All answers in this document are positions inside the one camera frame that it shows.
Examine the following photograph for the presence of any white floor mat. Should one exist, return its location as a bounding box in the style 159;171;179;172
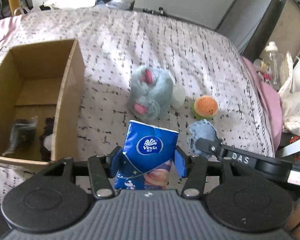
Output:
44;0;96;9

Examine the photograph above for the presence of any small white plush ball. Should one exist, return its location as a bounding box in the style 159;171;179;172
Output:
171;83;186;109

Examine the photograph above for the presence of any orange burger plush toy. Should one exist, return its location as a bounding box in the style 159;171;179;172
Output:
191;95;219;120

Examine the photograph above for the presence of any clear bottle white cap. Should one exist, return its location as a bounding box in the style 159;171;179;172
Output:
263;41;285;91

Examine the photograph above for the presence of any black item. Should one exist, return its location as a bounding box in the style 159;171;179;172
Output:
2;116;38;157

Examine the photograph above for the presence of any grey plush mouse toy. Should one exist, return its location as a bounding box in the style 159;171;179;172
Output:
127;65;174;123

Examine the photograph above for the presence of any white black patterned bed sheet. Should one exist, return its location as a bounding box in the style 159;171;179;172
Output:
0;9;275;203

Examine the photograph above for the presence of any brown cardboard box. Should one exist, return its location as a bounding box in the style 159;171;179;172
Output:
0;39;85;171

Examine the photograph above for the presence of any brown board black frame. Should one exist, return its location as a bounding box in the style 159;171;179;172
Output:
242;0;300;64

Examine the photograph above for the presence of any black and white furry toy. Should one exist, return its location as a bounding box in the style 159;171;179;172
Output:
39;117;55;161

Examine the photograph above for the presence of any blue Vinda tissue pack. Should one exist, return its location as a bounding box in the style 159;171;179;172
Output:
114;120;179;190

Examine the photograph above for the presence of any white crumpled plastic bag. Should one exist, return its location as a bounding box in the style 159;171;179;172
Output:
278;52;300;136

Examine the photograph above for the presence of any grey-blue knitted plush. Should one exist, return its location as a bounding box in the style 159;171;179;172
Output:
188;119;221;159

